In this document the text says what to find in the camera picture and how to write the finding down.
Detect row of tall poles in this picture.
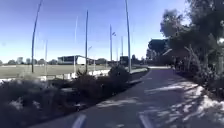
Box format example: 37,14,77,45
30,0,133,76

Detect dark bushes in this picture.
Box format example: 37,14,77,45
0,64,133,128

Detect low white fence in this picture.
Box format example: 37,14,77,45
0,67,148,83

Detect distant row of trees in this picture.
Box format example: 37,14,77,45
0,56,60,66

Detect dark trees and shrubs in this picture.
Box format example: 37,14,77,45
145,0,224,102

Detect grass field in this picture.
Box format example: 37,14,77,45
0,63,112,80

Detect grey asphalt path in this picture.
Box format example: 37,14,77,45
29,66,224,128

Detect white flat building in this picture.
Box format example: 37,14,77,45
56,54,98,66

